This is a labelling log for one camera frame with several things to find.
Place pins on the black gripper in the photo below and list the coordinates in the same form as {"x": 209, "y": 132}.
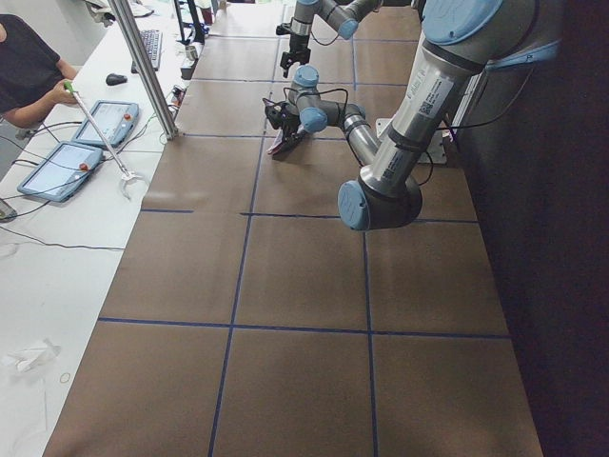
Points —
{"x": 288, "y": 128}
{"x": 299, "y": 45}

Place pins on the pink towel with grey trim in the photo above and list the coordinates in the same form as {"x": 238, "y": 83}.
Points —
{"x": 285, "y": 142}

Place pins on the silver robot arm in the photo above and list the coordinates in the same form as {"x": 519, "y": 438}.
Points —
{"x": 459, "y": 40}
{"x": 344, "y": 20}

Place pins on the metal cup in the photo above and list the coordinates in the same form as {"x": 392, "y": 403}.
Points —
{"x": 191, "y": 53}

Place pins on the black keyboard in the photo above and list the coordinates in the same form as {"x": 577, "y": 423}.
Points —
{"x": 152, "y": 41}

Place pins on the far blue teach pendant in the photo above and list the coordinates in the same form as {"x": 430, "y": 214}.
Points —
{"x": 116, "y": 119}

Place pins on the blue teach pendant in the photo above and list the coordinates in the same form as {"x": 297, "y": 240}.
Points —
{"x": 62, "y": 172}
{"x": 116, "y": 119}

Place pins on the black computer mouse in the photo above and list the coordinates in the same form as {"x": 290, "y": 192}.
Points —
{"x": 114, "y": 79}

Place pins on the near blue teach pendant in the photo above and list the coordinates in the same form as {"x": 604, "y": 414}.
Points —
{"x": 62, "y": 172}

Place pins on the person in black shirt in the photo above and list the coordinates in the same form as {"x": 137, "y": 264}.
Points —
{"x": 33, "y": 75}

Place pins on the crumpled white tissue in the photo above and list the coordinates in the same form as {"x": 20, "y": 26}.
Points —
{"x": 36, "y": 355}

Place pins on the aluminium frame post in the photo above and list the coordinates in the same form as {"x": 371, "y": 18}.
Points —
{"x": 131, "y": 33}

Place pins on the green handled reacher grabber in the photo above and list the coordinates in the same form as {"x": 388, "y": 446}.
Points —
{"x": 128, "y": 176}

